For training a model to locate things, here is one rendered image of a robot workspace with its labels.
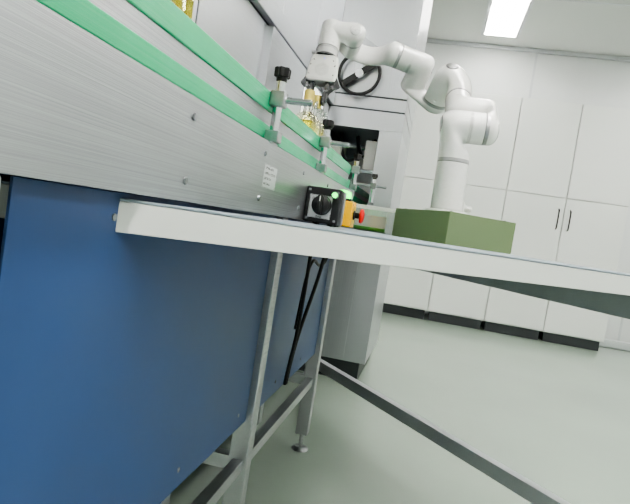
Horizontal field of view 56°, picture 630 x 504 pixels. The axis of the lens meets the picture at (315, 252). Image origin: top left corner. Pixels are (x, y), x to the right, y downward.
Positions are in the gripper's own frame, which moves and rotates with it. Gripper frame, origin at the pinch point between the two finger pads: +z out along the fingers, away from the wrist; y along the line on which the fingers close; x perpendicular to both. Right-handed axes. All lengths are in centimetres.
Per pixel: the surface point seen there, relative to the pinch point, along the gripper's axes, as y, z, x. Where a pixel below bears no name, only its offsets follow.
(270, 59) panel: -11.9, -0.6, -20.7
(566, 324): 176, -1, 380
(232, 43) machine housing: -15.1, 9.2, -44.1
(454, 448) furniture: 60, 101, 2
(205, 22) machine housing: -15, 15, -62
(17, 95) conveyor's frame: 15, 76, -146
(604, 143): 181, -159, 338
